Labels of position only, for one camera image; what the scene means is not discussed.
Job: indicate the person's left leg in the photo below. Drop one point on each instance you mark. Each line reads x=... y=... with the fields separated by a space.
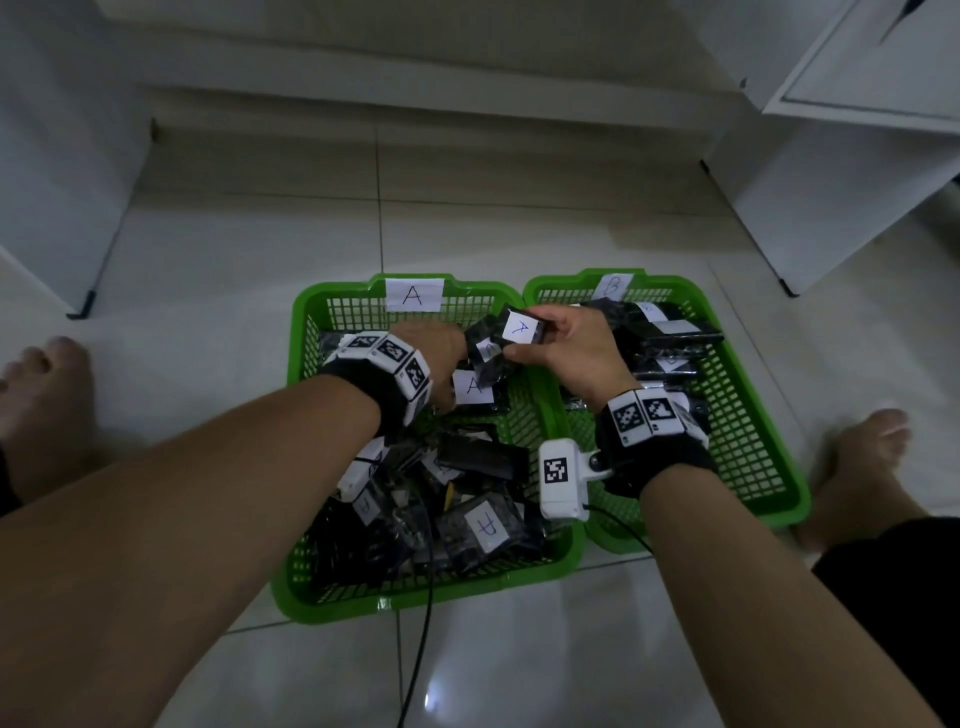
x=52 y=472

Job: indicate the person's right hand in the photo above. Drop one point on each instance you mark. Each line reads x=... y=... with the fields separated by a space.
x=585 y=352

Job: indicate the person's leg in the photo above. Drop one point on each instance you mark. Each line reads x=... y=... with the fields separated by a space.
x=862 y=521
x=52 y=472

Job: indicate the black wristband with marker tags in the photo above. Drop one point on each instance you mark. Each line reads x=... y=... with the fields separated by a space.
x=660 y=465
x=367 y=390

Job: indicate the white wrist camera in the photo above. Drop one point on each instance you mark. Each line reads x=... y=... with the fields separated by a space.
x=352 y=476
x=562 y=495

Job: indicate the person's right foot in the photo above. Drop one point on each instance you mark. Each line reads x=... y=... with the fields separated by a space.
x=862 y=457

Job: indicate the white desk cabinet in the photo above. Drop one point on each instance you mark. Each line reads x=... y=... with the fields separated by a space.
x=825 y=187

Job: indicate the person's left forearm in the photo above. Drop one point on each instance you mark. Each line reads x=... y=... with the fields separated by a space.
x=172 y=555

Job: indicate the person's left hand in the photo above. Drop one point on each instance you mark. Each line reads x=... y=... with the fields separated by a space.
x=435 y=352

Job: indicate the person's right forearm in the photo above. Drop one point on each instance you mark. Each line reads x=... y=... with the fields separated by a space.
x=765 y=600

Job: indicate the black packet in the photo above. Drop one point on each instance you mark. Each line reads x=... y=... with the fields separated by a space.
x=521 y=328

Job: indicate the white desk side panel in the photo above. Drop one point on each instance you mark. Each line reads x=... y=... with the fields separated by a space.
x=67 y=165

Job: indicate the green plastic basket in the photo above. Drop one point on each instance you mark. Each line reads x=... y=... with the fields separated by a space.
x=757 y=450
x=375 y=604

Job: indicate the person's right leg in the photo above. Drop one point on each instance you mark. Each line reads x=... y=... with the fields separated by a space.
x=862 y=521

